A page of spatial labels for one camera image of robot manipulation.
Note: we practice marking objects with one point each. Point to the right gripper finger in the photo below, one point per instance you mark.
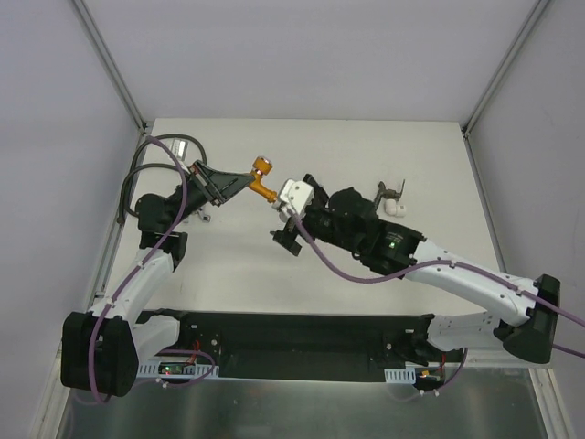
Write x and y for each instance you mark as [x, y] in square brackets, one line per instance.
[287, 238]
[319, 192]

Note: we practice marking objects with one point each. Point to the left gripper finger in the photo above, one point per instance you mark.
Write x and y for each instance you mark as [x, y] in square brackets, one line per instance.
[207, 174]
[224, 189]

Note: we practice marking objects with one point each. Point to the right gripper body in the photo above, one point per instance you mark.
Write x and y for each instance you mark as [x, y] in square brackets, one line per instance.
[290, 237]

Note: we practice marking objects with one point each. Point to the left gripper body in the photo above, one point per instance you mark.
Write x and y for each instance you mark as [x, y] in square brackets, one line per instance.
[206, 184]

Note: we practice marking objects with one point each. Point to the orange water faucet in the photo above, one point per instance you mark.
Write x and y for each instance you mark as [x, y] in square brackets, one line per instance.
[261, 167]

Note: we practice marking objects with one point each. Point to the white elbow pipe fitting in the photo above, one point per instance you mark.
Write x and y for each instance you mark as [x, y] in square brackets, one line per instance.
[280, 204]

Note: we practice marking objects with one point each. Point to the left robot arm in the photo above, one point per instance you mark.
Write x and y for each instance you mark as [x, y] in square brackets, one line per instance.
[103, 348]

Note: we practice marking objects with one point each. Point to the white elbow fitting right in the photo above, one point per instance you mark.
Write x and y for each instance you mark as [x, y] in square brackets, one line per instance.
[394, 209]

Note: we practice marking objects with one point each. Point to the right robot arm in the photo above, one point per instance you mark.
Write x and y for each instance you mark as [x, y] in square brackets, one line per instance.
[518, 313]

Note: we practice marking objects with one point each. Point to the dark metal faucet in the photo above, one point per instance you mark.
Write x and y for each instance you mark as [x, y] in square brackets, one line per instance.
[385, 192]

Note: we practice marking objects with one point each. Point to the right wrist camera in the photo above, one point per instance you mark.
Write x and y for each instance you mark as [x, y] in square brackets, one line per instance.
[299, 195]

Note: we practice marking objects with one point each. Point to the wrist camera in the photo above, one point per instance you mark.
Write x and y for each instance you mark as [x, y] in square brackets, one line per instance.
[179, 147]
[299, 195]

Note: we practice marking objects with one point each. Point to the chrome faucet on hose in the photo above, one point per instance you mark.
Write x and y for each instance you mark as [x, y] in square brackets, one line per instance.
[203, 216]

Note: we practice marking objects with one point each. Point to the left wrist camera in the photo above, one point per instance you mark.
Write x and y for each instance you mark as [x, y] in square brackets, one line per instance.
[179, 147]

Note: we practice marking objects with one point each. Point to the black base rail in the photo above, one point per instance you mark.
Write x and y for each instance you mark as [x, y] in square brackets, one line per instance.
[305, 347]

